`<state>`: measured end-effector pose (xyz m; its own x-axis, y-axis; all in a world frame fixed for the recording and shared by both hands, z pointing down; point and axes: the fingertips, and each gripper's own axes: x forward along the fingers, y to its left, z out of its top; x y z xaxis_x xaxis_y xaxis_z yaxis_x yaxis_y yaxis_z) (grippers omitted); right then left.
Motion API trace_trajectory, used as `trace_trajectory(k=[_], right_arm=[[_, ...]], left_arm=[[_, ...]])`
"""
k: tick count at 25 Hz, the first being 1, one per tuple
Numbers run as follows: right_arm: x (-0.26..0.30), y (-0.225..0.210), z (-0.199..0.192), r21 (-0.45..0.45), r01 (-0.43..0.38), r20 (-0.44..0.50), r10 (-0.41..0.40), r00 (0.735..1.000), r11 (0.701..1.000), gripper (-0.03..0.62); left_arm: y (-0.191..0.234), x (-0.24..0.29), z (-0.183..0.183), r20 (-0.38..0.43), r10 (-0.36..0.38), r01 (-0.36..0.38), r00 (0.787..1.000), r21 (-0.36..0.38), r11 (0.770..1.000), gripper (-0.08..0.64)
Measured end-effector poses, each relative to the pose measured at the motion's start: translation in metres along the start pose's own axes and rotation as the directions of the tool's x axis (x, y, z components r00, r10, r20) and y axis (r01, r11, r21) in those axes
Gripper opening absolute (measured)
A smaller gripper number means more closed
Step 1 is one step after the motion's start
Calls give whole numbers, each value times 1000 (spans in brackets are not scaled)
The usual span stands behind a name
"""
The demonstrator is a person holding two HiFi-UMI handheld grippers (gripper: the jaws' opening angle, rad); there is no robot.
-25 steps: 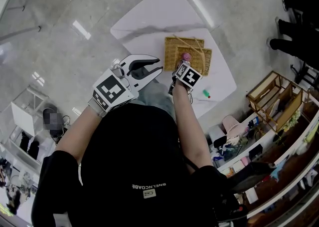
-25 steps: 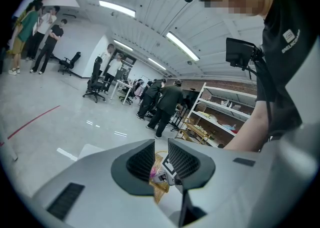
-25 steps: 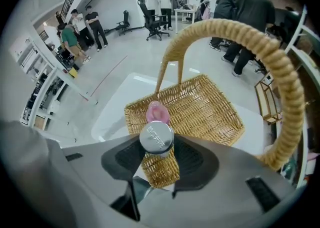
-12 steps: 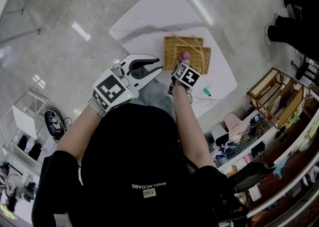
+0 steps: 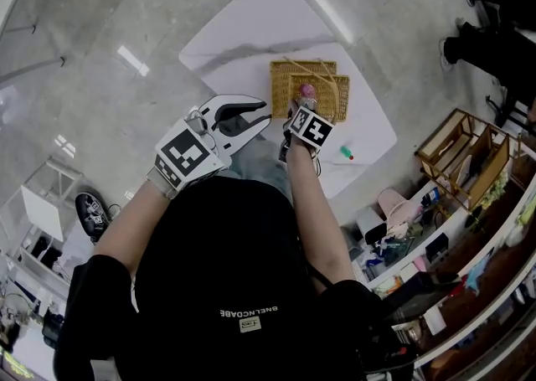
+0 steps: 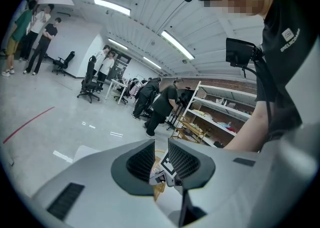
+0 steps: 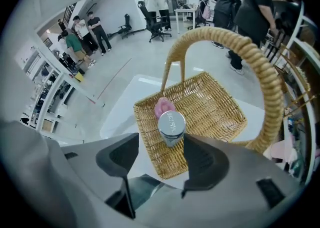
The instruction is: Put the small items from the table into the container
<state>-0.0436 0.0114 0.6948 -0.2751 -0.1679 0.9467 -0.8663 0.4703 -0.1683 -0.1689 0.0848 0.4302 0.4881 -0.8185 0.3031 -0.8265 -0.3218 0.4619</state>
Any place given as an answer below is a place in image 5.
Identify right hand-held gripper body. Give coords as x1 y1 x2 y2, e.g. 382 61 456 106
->
278 105 336 163

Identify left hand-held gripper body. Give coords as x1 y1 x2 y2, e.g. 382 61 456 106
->
154 114 232 193

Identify woven wicker basket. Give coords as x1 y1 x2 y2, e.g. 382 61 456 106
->
268 58 352 123

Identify person's right forearm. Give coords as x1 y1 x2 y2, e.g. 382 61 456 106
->
286 142 358 285

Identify person's left forearm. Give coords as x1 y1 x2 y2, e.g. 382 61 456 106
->
93 179 178 281

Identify pink waste basket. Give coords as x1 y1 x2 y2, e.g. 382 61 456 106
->
377 187 423 229

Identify white and black cylinder appliance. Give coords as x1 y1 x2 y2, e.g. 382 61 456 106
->
355 204 389 247

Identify person's black shirt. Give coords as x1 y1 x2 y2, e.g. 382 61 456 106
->
54 176 416 381

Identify white plate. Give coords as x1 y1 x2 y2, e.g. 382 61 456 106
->
455 154 475 188

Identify white metal shelving unit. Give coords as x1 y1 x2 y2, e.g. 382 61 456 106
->
347 161 536 381

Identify wooden shelf trolley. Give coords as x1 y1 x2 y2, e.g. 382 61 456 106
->
415 107 523 213

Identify white artificial flowers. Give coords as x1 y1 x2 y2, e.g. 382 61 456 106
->
478 168 510 210

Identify black screen device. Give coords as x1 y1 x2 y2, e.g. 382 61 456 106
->
382 271 462 325

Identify black equipment pack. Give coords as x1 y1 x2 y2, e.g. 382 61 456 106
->
354 320 419 377

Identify white panel frame stand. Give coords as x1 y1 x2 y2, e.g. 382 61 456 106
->
0 157 85 255

